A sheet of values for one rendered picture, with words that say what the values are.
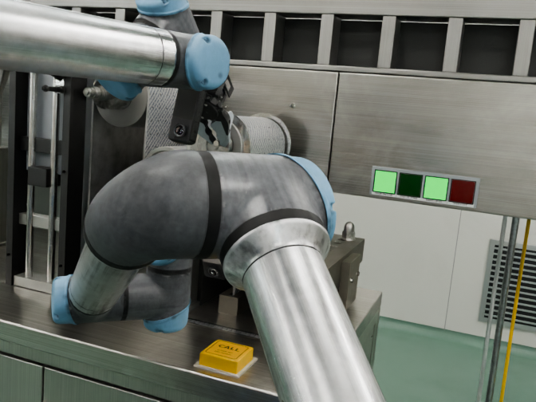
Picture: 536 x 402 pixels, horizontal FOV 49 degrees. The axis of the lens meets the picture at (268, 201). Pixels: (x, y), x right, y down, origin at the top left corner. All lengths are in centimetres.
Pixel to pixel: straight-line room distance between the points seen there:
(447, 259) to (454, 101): 249
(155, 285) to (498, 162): 83
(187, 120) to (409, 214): 290
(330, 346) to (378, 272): 343
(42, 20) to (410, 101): 96
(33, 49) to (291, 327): 39
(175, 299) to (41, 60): 46
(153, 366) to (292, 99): 78
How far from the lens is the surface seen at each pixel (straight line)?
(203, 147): 122
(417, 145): 144
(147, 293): 96
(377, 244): 389
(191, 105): 104
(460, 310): 393
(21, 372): 127
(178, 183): 57
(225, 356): 100
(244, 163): 61
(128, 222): 59
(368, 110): 146
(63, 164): 127
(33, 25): 68
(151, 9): 95
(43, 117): 135
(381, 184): 145
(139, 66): 76
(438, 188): 143
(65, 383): 120
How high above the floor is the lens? 133
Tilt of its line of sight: 9 degrees down
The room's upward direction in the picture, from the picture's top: 5 degrees clockwise
